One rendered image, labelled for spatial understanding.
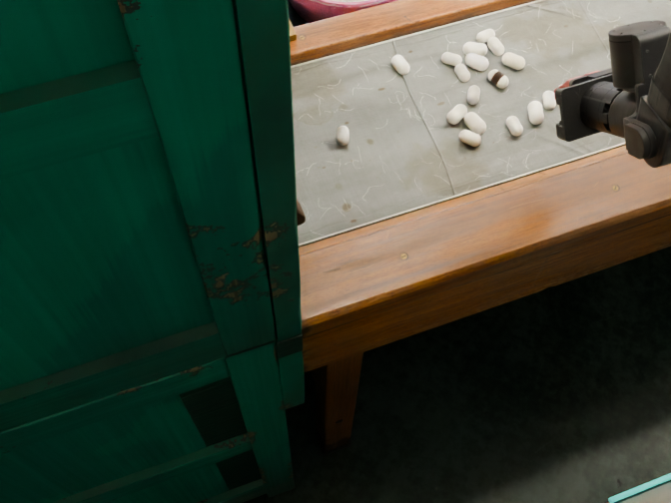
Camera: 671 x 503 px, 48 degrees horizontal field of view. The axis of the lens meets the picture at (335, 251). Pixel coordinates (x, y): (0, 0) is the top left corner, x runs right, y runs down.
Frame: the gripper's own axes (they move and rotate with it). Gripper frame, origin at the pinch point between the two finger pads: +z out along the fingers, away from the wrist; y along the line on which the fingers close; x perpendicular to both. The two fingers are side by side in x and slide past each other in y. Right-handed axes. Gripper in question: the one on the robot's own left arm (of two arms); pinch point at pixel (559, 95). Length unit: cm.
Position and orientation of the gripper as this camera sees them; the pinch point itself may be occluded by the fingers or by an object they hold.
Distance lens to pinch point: 105.2
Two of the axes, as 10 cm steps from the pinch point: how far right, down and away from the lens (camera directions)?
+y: -9.4, 3.0, -1.7
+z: -2.7, -3.3, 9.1
